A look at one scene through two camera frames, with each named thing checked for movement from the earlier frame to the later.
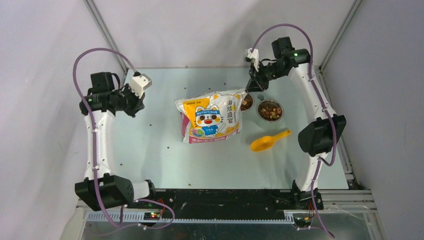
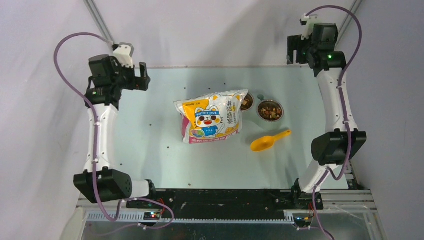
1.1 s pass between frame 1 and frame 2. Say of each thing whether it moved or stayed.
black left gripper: moved
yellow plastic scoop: stayed
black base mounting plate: stayed
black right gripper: moved
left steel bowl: stayed
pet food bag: stayed
